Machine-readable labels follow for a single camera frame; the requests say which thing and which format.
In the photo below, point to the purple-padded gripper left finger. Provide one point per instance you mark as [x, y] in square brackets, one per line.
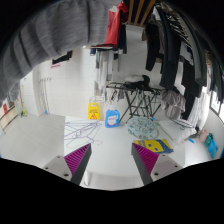
[72, 166]

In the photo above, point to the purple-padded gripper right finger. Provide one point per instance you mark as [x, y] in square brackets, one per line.
[152, 166]

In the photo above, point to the grey-green crumpled towel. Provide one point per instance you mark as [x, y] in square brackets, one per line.
[142, 128]

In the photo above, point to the yellow blue patterned cloth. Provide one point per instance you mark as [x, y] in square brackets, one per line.
[156, 145]

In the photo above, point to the white striped pillow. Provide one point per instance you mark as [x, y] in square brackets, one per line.
[175, 131]

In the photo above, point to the yellow wet floor sign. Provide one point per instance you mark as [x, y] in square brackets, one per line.
[93, 111]

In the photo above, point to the teal slippers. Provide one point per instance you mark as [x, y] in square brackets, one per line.
[208, 139]

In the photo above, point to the blue detergent bottle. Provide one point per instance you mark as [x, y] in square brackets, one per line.
[112, 118]

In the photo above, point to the black drying rack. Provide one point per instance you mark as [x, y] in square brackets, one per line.
[141, 100]

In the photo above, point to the grey garment on rack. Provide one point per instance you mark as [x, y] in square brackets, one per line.
[172, 103]

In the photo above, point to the black hanging garments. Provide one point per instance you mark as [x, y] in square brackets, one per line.
[172, 37]

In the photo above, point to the grey hanging cloth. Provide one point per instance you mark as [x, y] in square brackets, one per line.
[32, 31]

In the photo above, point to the red hanging garment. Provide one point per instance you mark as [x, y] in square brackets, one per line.
[115, 19]

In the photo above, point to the pile of wire hangers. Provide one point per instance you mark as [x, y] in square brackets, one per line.
[81, 132]

